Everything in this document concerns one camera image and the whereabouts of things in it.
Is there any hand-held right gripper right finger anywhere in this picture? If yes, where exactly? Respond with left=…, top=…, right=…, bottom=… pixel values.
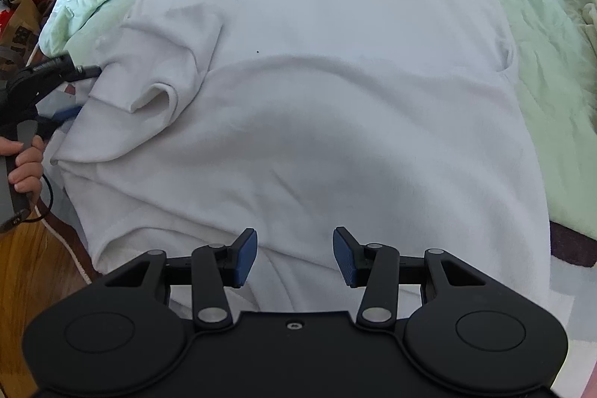
left=332, top=227, right=500, bottom=328

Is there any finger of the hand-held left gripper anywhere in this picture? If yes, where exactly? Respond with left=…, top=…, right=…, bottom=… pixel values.
left=9, top=53, right=102, bottom=105
left=37, top=106, right=81, bottom=135

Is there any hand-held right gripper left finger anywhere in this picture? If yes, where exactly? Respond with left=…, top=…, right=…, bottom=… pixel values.
left=93, top=229, right=258, bottom=330

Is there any white t-shirt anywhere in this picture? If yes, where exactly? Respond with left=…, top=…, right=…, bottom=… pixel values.
left=49, top=0, right=551, bottom=315

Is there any person's left hand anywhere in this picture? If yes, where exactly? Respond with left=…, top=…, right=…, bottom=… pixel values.
left=0, top=138, right=46, bottom=194

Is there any brown printed paper bag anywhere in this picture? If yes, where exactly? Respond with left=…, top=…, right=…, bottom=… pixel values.
left=0, top=0, right=54, bottom=75

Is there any light green blanket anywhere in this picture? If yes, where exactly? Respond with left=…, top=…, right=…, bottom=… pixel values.
left=40, top=0, right=597, bottom=240

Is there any white fluffy cloth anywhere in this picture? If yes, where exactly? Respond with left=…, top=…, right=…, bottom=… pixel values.
left=579, top=1, right=597, bottom=36

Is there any black cable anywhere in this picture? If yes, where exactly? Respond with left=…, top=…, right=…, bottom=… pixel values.
left=0, top=173, right=56, bottom=225

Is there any checked rug with cord edge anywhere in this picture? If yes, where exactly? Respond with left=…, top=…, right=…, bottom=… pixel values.
left=28, top=78, right=597, bottom=380

